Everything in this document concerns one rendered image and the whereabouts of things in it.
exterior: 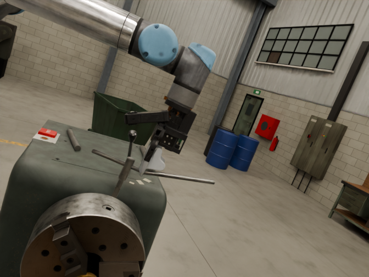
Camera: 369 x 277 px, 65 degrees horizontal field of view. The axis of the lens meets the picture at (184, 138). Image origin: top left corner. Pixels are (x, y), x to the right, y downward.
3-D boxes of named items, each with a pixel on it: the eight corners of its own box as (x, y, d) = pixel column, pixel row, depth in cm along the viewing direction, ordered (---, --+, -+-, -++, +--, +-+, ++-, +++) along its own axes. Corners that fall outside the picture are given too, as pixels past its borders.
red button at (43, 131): (40, 132, 115) (41, 127, 114) (56, 136, 117) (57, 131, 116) (37, 136, 109) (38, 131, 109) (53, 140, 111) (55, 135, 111)
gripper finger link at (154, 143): (149, 163, 72) (163, 131, 71) (143, 161, 72) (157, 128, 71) (149, 159, 77) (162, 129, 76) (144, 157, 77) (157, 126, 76)
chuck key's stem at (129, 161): (109, 196, 77) (127, 158, 75) (111, 193, 79) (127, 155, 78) (117, 199, 77) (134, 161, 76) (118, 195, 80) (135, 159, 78)
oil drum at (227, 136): (201, 158, 752) (213, 126, 737) (219, 162, 778) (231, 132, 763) (211, 167, 700) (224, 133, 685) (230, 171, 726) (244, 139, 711)
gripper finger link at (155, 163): (157, 186, 75) (172, 153, 74) (135, 177, 74) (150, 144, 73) (156, 182, 78) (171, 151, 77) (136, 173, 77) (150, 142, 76)
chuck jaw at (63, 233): (72, 255, 78) (51, 221, 74) (90, 247, 79) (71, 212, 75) (68, 286, 68) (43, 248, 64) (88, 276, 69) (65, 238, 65)
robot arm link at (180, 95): (173, 82, 70) (172, 82, 78) (165, 99, 71) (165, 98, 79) (201, 95, 71) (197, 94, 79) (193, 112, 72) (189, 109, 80)
